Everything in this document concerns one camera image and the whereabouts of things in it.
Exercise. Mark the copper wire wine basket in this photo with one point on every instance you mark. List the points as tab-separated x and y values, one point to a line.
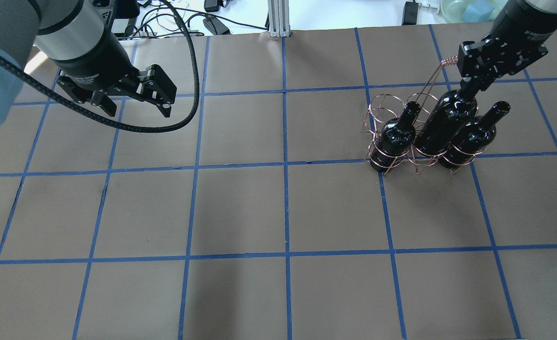
384	107

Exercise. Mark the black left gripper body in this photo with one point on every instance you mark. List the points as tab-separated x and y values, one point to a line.
91	59

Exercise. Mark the green glass plate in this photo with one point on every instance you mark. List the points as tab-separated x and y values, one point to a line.
458	11

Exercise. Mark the black power adapter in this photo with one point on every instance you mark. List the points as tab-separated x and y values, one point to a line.
410	13

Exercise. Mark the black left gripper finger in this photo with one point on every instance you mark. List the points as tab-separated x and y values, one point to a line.
165	109
101	100

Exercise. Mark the dark wine bottle in basket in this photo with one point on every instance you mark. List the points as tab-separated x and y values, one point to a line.
394	140

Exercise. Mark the dark wine bottle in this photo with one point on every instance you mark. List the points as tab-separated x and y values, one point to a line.
394	140
450	114

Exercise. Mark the aluminium frame post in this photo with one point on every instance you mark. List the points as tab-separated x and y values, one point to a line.
279	18

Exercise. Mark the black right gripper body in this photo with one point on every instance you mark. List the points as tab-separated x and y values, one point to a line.
524	29

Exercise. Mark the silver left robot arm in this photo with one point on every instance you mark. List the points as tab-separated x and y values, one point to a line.
25	24

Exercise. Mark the blue foam block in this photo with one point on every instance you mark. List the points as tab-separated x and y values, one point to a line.
478	11

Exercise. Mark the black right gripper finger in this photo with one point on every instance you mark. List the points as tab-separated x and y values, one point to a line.
470	86

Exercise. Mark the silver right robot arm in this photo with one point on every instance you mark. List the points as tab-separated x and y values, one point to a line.
549	6

